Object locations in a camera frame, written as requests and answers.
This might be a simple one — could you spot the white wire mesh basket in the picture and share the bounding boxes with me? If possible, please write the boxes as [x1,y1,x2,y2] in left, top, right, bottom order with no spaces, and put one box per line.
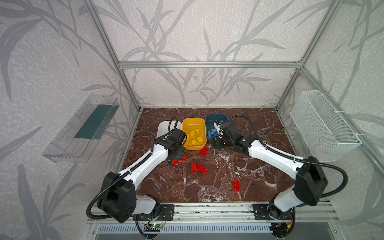
[290,91,362,163]

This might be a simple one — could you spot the black corrugated right cable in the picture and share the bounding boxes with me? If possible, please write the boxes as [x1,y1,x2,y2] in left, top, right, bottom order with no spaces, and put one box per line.
[224,115,349,199]

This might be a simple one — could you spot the red lego brick front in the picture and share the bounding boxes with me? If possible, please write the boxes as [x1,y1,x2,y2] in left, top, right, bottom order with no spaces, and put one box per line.
[233,179,240,192]

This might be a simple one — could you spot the clear acrylic wall shelf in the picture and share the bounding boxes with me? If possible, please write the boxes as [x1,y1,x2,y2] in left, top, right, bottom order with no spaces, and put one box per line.
[42,94,120,163]

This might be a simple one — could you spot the blue lego brick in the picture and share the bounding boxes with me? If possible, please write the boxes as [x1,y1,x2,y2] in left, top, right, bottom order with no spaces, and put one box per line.
[207,129,218,140]

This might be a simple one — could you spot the black corrugated left cable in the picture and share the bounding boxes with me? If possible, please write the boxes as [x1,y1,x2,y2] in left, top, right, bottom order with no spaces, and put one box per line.
[85,116,181,220]

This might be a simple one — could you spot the white plastic container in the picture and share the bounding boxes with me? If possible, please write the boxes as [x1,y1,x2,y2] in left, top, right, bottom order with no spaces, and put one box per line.
[155,120,182,142]

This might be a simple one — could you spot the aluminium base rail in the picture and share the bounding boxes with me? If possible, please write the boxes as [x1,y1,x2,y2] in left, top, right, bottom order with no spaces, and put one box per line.
[86,201,340,224]

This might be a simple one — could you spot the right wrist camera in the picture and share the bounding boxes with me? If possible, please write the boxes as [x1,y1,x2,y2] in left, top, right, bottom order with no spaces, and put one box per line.
[214,120,225,138]

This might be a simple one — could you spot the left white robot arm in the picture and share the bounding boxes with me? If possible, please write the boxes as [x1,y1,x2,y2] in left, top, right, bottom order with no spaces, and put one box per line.
[86,128,187,223]

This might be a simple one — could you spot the black corrugated cable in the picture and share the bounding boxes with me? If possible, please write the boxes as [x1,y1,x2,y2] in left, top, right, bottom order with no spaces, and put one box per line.
[85,116,181,220]
[224,115,349,199]

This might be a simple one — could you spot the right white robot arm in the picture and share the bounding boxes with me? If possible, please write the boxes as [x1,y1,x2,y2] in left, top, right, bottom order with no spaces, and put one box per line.
[215,121,328,219]

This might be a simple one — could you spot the yellow plastic container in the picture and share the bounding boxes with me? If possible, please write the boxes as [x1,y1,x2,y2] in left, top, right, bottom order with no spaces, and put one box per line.
[182,118,207,151]

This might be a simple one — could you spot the teal plastic container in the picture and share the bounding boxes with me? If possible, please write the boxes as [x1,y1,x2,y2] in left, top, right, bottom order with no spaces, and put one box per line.
[206,114,228,132]

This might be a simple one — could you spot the small red lego brick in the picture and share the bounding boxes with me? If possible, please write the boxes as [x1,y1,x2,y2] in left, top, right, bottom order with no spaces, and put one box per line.
[191,163,197,173]

